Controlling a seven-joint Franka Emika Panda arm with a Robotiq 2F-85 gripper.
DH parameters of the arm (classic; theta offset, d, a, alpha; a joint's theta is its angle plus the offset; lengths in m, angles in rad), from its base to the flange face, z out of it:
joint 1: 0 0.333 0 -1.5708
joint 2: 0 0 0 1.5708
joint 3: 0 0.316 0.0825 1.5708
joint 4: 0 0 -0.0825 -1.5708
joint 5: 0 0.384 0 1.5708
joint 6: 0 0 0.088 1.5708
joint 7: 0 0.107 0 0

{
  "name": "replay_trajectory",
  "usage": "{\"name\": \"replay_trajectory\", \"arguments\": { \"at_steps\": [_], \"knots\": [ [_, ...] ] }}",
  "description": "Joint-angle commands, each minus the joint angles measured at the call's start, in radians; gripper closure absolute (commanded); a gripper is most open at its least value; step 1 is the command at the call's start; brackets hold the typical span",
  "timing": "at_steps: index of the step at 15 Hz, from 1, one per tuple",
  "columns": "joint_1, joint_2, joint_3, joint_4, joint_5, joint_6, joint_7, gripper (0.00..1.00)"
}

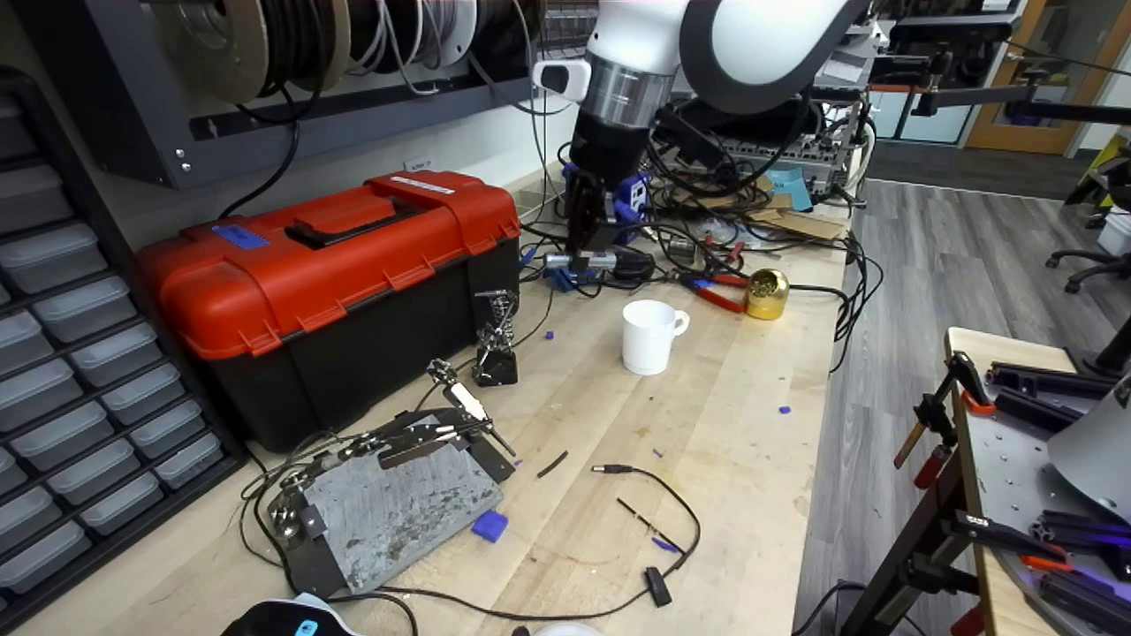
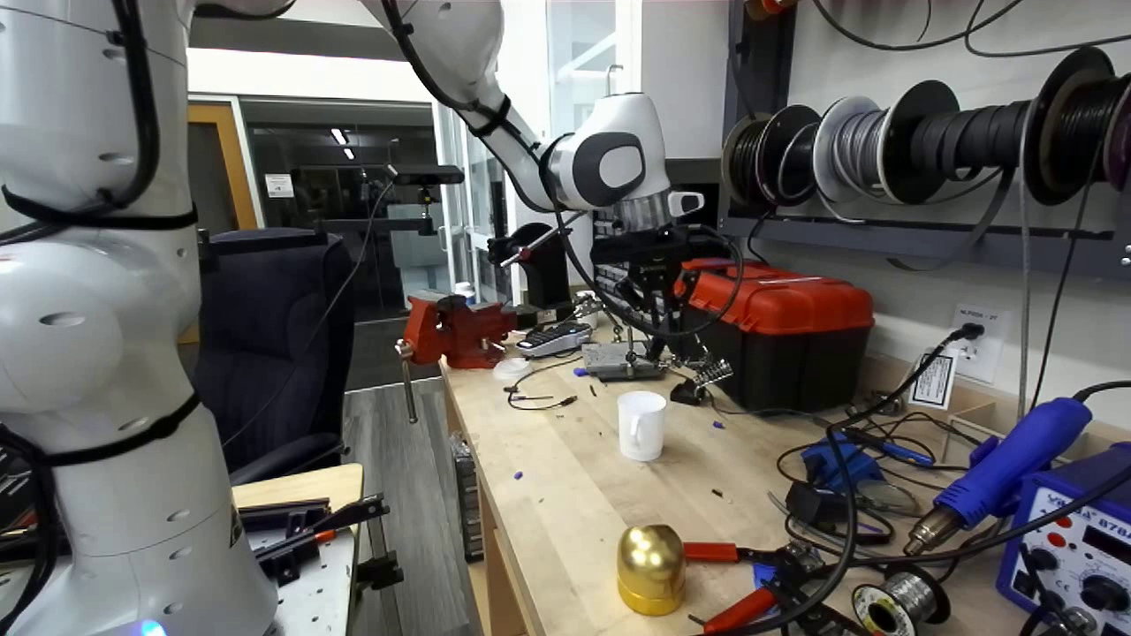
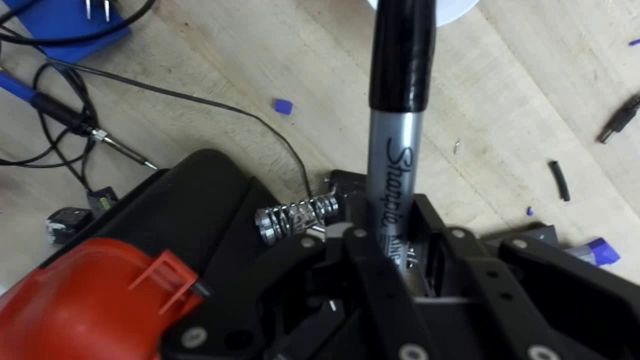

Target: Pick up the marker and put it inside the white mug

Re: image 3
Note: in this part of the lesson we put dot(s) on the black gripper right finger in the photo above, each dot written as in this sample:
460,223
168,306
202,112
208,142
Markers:
492,287

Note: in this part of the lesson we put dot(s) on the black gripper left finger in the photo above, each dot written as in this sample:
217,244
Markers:
383,293

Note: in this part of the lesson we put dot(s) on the black and silver Sharpie marker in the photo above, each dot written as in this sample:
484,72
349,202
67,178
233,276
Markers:
401,72

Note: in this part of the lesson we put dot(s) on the white mug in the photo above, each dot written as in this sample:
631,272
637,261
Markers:
457,13

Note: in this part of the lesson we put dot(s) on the small blue plastic piece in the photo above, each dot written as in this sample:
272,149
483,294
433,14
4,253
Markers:
603,253

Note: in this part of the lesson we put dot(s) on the small black tube piece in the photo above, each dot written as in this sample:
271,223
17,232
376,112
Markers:
621,119
558,180

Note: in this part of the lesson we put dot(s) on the tiny blue plastic bit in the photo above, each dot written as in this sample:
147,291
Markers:
282,107

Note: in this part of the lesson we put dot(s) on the red and black toolbox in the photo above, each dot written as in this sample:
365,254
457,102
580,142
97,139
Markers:
67,313

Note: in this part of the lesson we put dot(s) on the small black connector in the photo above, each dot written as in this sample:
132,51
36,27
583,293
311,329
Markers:
71,223

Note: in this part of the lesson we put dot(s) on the blue power adapter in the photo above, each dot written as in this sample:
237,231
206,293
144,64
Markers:
52,16

